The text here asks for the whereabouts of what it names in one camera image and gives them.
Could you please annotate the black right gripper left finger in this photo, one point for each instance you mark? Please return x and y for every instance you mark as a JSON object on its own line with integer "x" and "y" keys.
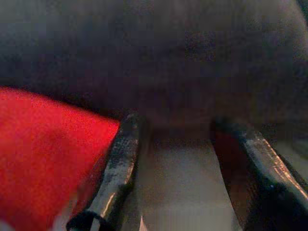
{"x": 120, "y": 156}

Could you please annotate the dark brown fabric sofa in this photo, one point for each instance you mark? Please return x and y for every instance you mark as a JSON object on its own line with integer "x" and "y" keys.
{"x": 144, "y": 60}

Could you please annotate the red cloth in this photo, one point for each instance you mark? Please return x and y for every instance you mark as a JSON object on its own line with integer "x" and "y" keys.
{"x": 48, "y": 144}

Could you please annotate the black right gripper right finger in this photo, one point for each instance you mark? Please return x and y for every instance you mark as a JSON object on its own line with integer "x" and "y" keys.
{"x": 264, "y": 192}

